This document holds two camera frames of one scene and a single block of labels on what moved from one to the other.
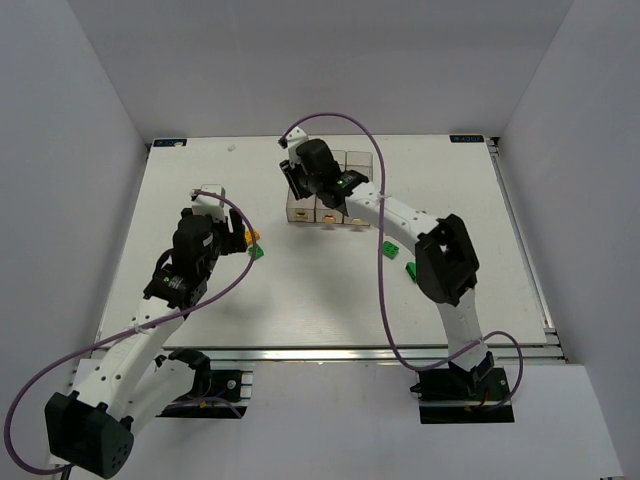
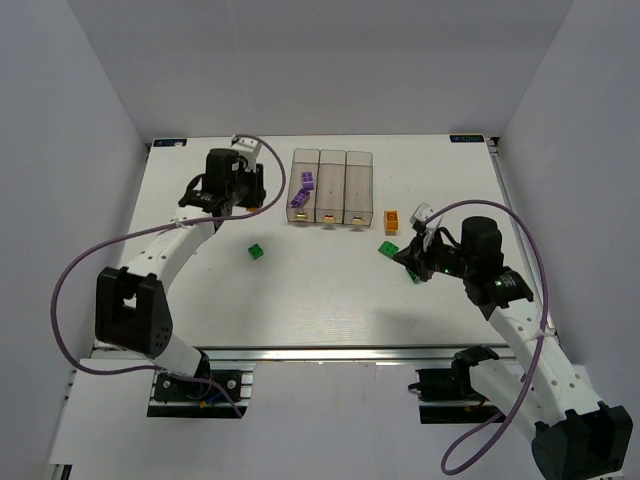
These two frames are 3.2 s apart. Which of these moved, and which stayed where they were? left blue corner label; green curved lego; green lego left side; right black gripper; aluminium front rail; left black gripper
Moved: right black gripper; left black gripper
Stayed: green curved lego; aluminium front rail; left blue corner label; green lego left side
